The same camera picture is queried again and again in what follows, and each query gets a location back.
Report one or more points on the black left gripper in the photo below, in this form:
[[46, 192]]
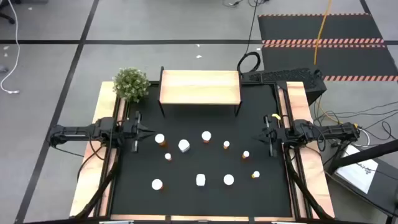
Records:
[[129, 132]]

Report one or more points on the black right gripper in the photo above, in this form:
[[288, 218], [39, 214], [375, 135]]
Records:
[[278, 135]]

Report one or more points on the large orange pill bottle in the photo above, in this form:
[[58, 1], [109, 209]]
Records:
[[160, 139], [206, 136], [157, 184], [228, 179]]

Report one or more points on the small orange pill bottle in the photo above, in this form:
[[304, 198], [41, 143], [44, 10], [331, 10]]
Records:
[[168, 156], [255, 174], [226, 144], [245, 154]]

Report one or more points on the white blue-label supplement bottle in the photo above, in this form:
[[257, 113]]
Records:
[[183, 145], [200, 180]]

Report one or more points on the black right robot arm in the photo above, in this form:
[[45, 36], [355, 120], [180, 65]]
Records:
[[335, 132]]

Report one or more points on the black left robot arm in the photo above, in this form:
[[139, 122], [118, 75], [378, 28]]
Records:
[[77, 133]]

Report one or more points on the wooden shelf black metal legs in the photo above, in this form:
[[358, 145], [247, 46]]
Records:
[[199, 87]]

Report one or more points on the yellow tape tag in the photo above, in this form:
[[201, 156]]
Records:
[[276, 116]]

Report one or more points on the artificial green potted plant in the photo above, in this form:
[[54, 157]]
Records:
[[130, 84]]

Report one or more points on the black perforated computer tower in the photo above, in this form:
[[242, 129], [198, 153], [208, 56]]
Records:
[[280, 76]]

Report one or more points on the black orange-striped floor mat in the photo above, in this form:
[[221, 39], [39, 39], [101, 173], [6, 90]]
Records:
[[295, 59], [295, 28]]

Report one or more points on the black table mat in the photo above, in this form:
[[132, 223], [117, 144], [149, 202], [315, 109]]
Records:
[[199, 199]]

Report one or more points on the white paper sheet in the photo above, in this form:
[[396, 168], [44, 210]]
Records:
[[354, 174]]

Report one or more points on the black side cart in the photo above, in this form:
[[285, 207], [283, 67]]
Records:
[[385, 186]]

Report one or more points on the black office chair base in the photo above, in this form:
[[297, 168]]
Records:
[[6, 17]]

